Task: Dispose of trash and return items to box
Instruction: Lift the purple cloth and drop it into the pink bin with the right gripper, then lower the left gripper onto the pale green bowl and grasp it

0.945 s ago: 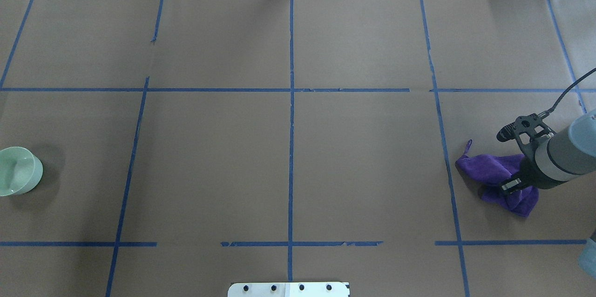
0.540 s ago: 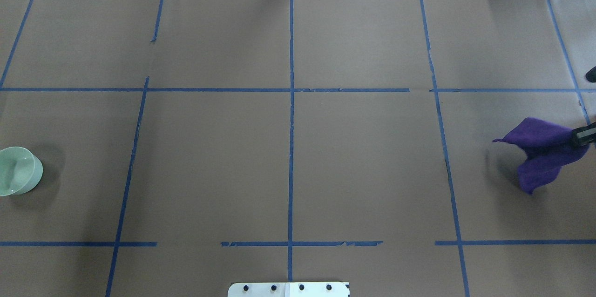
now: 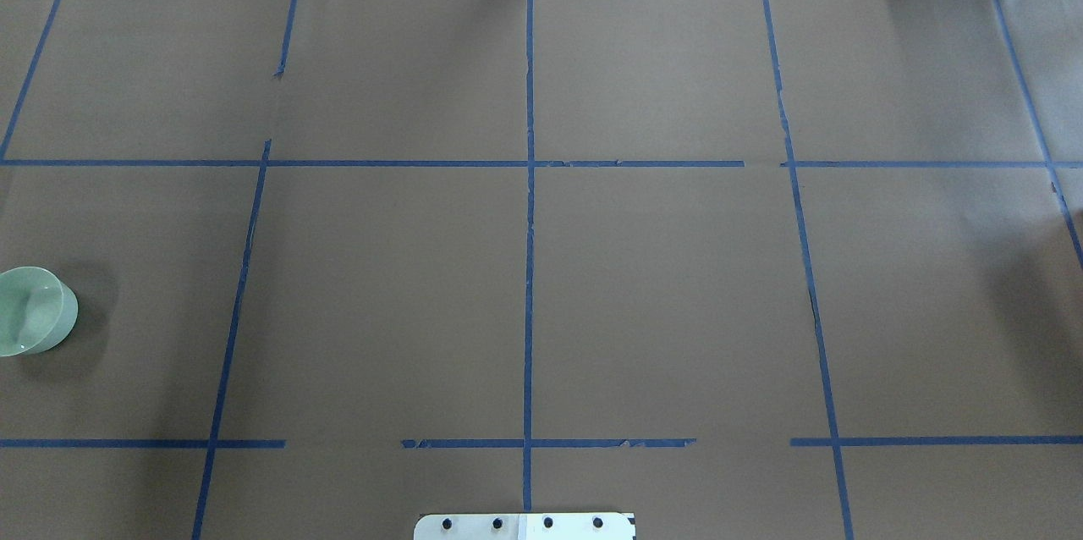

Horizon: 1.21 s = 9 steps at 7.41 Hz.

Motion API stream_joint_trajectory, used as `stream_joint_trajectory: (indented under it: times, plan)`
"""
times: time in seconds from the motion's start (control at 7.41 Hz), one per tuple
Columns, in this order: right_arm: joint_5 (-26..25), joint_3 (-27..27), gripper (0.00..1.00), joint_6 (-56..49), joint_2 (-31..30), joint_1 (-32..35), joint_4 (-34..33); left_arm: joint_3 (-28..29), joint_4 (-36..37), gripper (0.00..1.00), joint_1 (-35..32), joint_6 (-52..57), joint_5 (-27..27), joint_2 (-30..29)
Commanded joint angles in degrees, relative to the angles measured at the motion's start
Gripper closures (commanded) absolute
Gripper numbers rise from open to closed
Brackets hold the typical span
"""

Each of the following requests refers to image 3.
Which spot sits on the light green bowl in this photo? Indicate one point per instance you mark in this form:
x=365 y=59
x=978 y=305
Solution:
x=38 y=311

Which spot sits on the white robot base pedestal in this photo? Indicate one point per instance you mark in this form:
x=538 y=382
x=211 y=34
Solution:
x=551 y=525

